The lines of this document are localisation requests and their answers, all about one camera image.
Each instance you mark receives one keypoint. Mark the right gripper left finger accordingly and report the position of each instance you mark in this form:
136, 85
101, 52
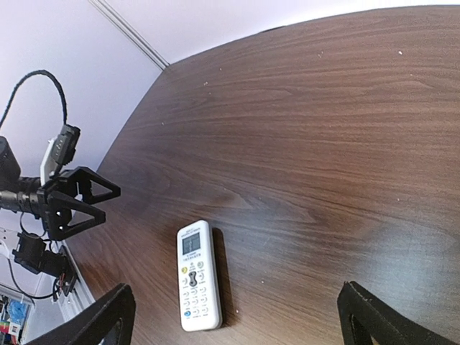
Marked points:
109, 320

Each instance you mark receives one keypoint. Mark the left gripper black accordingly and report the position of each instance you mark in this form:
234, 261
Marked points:
54, 201

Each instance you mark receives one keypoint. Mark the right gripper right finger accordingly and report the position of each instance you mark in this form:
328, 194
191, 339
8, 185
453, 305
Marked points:
365, 319

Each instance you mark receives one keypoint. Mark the white remote control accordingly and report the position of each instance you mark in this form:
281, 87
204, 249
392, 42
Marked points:
198, 286

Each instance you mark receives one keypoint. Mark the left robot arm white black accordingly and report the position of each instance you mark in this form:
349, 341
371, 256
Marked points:
19, 194

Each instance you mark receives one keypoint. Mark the aluminium front rail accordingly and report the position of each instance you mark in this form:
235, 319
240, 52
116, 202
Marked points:
79, 298

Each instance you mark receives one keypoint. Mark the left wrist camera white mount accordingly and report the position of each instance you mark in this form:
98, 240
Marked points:
60, 152

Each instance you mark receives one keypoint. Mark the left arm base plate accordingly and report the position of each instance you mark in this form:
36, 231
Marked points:
64, 284

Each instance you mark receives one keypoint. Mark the left aluminium frame post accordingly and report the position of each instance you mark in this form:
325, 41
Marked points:
117, 20

